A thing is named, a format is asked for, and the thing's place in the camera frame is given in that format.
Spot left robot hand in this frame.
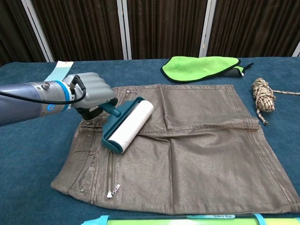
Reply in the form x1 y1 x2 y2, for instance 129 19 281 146
63 72 119 120

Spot blue and white lint roller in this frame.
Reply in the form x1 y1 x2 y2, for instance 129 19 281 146
101 96 155 155

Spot brown metallic skirt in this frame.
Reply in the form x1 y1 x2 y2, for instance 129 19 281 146
50 83 300 215

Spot light blue paper strip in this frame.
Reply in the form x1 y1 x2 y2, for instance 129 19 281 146
44 60 73 83

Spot dark brown pleated curtain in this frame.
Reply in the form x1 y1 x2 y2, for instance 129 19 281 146
0 0 45 67
127 0 208 60
207 0 300 57
31 0 128 62

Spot blue felt table cover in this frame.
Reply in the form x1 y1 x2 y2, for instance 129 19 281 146
0 56 300 225

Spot green cloth with black trim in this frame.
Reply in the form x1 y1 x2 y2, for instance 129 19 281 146
160 55 255 83

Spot green and blue syringe pump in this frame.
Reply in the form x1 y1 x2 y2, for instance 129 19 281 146
81 213 300 225

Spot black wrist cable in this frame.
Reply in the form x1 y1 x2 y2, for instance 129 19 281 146
0 75 87 104

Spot beige braided rope bundle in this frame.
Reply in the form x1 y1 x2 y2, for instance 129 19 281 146
252 77 300 126

